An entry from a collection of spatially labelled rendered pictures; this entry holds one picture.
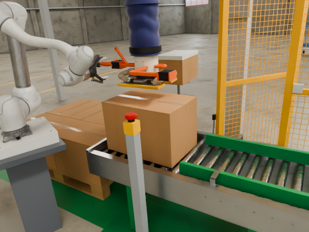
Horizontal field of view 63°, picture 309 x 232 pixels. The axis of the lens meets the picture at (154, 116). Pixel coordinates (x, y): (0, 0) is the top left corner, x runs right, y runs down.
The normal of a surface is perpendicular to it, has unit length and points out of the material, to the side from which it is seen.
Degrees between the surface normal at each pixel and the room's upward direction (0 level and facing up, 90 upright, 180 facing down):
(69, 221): 0
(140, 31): 74
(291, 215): 90
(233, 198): 90
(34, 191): 90
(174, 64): 90
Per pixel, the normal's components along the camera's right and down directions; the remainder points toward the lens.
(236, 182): -0.52, 0.33
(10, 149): 0.58, 0.26
